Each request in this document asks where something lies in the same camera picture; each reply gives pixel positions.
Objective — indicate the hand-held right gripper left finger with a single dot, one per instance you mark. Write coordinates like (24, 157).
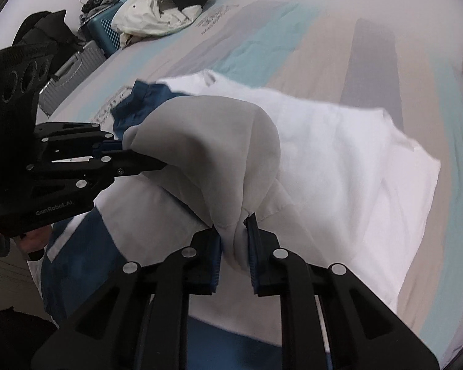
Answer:
(215, 262)

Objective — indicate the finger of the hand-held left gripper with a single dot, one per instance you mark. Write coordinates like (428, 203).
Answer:
(108, 146)
(139, 164)

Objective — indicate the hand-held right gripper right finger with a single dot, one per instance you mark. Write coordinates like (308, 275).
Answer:
(252, 254)

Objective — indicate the white and blue hooded jacket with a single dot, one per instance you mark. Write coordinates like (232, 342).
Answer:
(332, 154)

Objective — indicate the grey clothes pile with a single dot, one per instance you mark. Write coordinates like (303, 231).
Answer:
(100, 0)

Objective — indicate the person's left hand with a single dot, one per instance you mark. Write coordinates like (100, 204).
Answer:
(34, 241)

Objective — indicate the silver hard case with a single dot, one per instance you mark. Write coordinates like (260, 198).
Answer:
(73, 73)

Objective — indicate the black backpack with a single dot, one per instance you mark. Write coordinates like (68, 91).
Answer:
(42, 31)

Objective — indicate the teal suitcase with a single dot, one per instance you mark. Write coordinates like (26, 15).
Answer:
(104, 31)

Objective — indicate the white garment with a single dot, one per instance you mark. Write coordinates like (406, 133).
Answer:
(142, 11)

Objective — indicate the person's black clothing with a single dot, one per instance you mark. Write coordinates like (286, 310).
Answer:
(11, 339)

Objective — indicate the bed with striped sheet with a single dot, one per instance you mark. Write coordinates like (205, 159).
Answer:
(332, 46)

